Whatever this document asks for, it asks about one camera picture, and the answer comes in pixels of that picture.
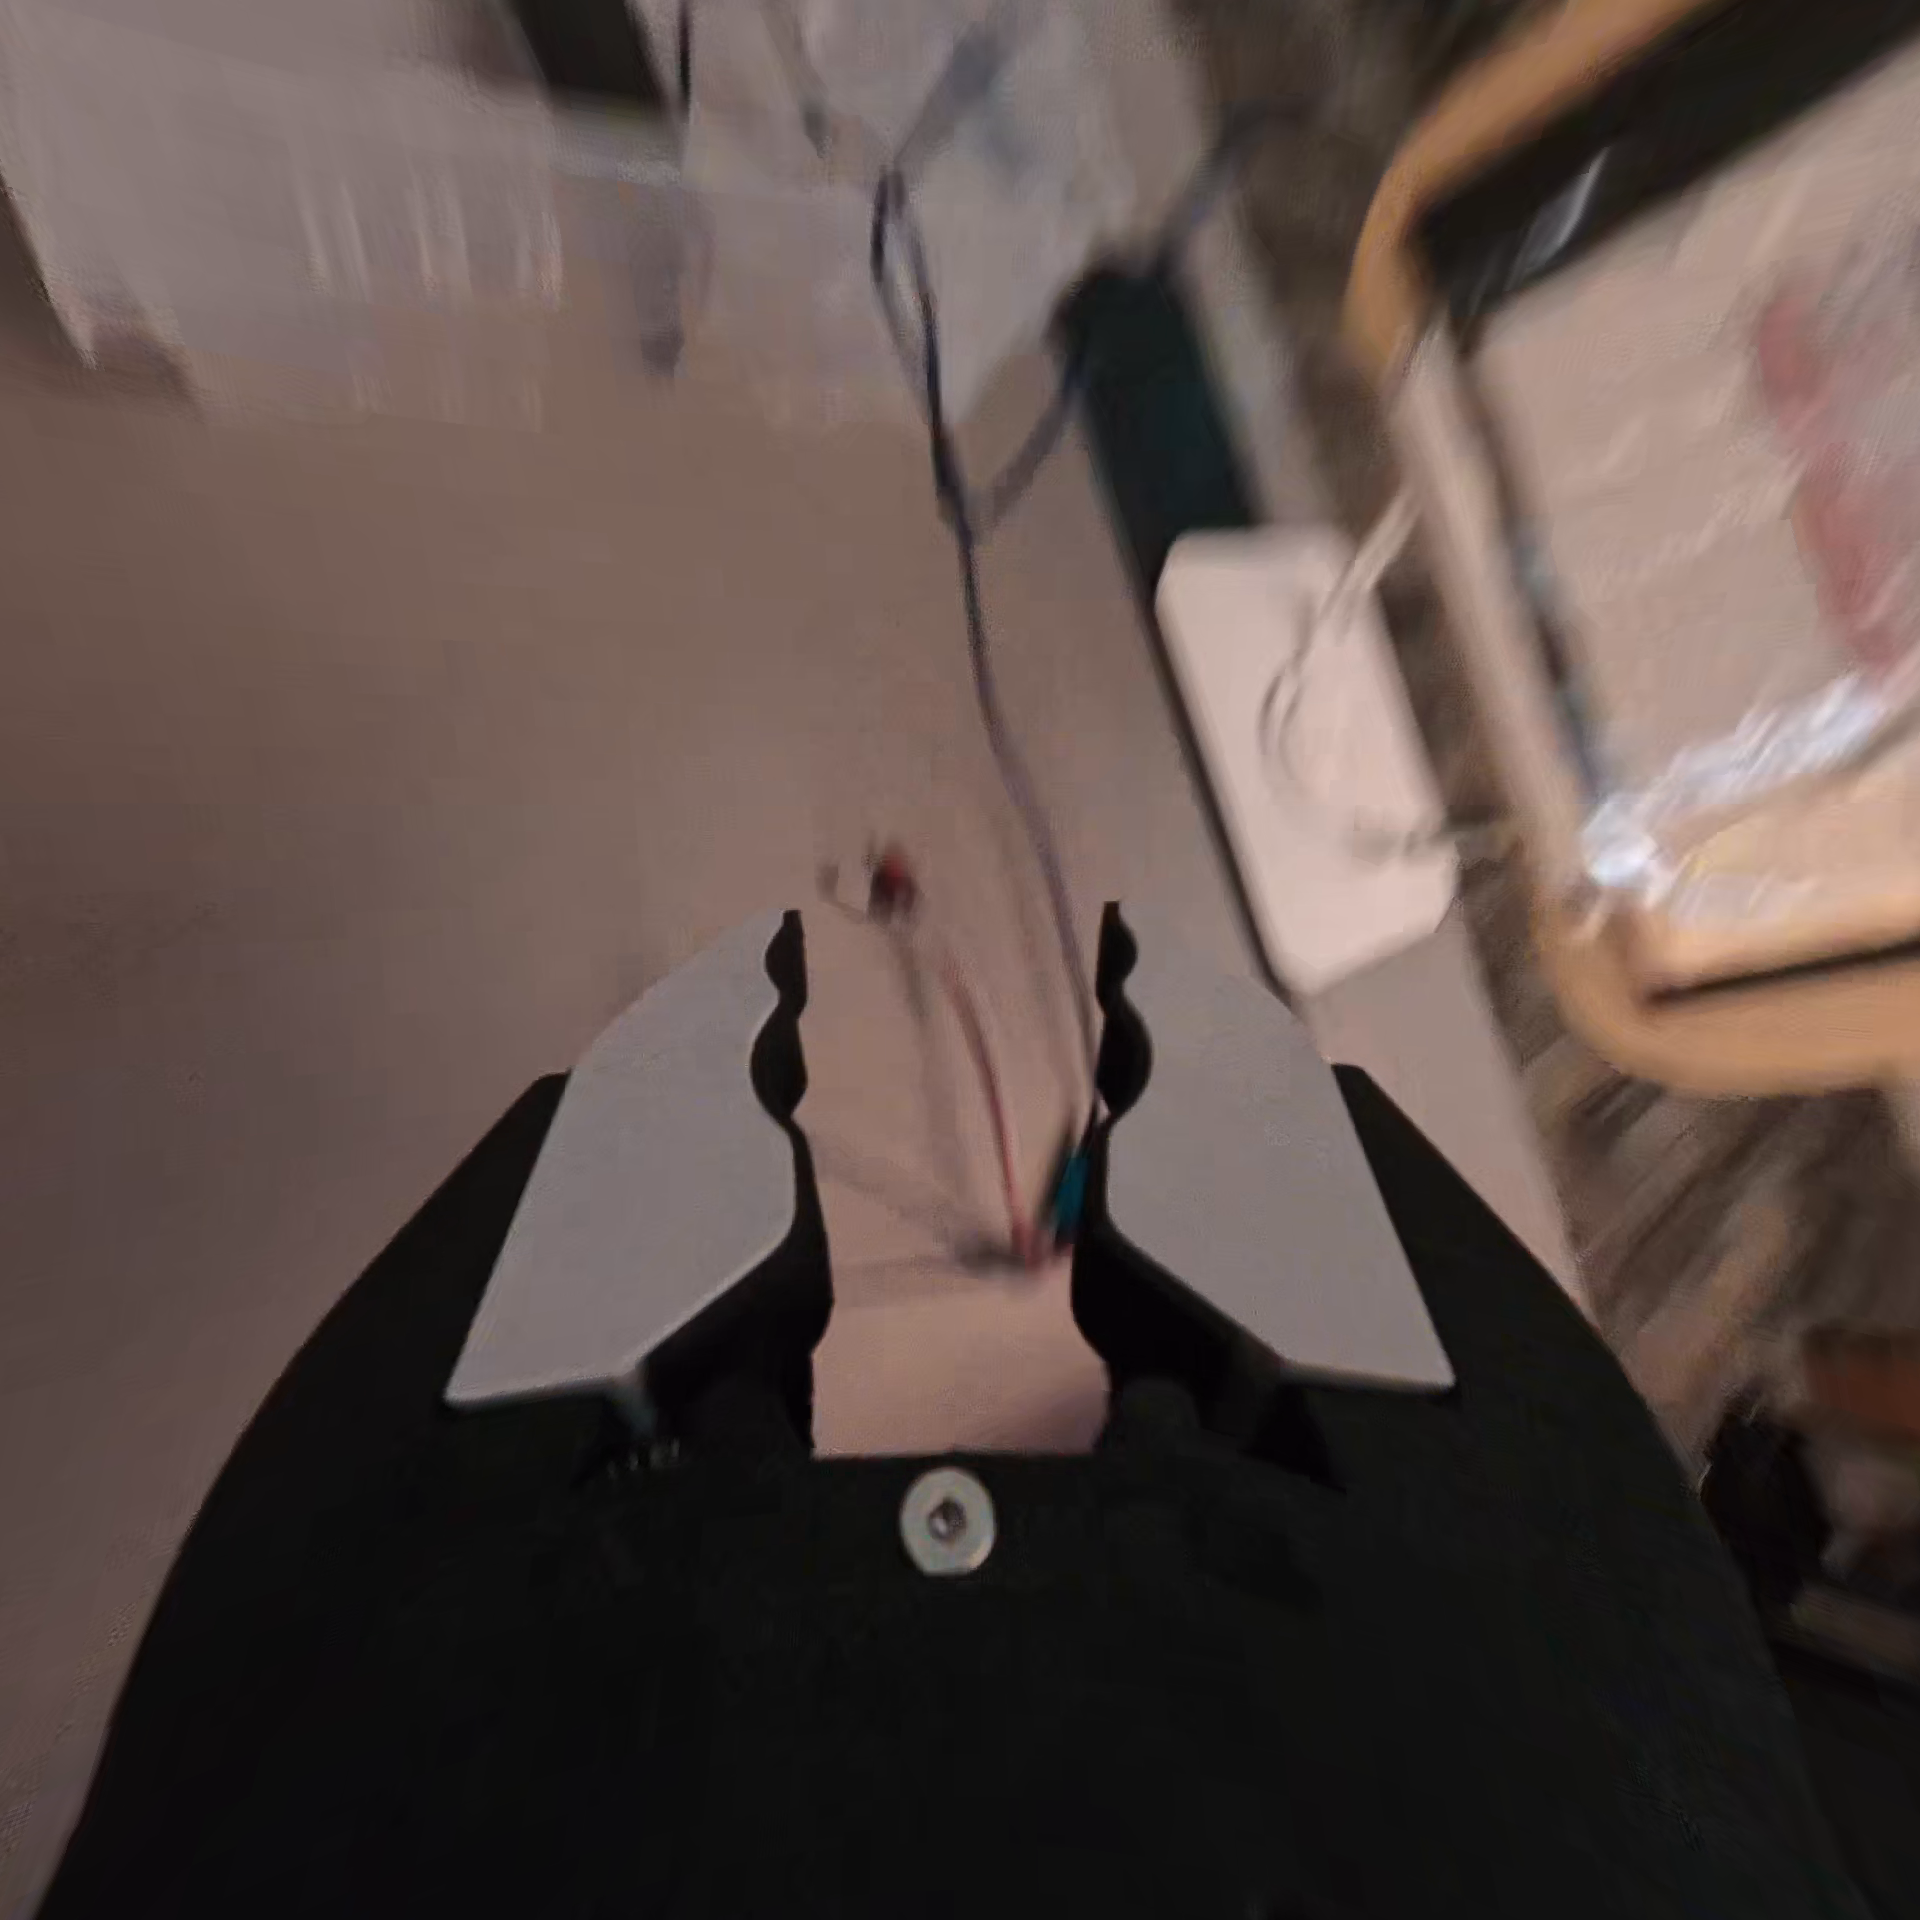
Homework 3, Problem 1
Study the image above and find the red plug cable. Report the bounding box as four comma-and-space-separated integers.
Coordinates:
863, 848, 1052, 1261

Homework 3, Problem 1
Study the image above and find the clear acrylic sign holder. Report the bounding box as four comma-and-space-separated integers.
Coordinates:
1155, 89, 1920, 999

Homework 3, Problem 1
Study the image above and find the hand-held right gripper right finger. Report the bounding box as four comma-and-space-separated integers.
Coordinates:
1072, 900, 1453, 1425

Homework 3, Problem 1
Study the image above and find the blue braided cable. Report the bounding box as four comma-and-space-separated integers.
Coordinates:
866, 105, 1261, 1254

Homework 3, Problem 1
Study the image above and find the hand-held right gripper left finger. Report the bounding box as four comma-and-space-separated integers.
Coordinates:
449, 908, 837, 1454

